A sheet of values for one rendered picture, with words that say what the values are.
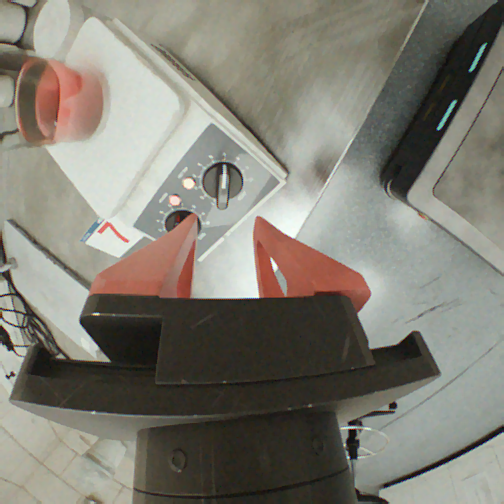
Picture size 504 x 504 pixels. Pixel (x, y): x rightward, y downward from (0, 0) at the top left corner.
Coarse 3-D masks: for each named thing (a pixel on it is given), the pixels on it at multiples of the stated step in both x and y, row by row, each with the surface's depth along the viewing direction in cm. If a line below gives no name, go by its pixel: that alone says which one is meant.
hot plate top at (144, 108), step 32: (96, 32) 12; (96, 64) 13; (128, 64) 13; (128, 96) 14; (160, 96) 13; (128, 128) 14; (160, 128) 14; (64, 160) 17; (96, 160) 16; (128, 160) 15; (96, 192) 17; (128, 192) 17
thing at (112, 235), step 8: (104, 224) 25; (112, 224) 25; (120, 224) 26; (96, 232) 26; (104, 232) 26; (112, 232) 26; (120, 232) 27; (128, 232) 27; (136, 232) 27; (88, 240) 27; (96, 240) 27; (104, 240) 27; (112, 240) 28; (120, 240) 28; (128, 240) 28; (104, 248) 29; (112, 248) 29; (120, 248) 29
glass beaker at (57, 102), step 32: (0, 64) 7; (32, 64) 8; (64, 64) 10; (0, 96) 7; (32, 96) 9; (64, 96) 11; (96, 96) 13; (0, 128) 8; (32, 128) 10; (64, 128) 12; (96, 128) 14
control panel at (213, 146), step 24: (192, 144) 16; (216, 144) 16; (192, 168) 17; (240, 168) 18; (264, 168) 18; (168, 192) 18; (192, 192) 19; (240, 192) 19; (264, 192) 19; (144, 216) 20; (216, 216) 21; (240, 216) 21; (216, 240) 22
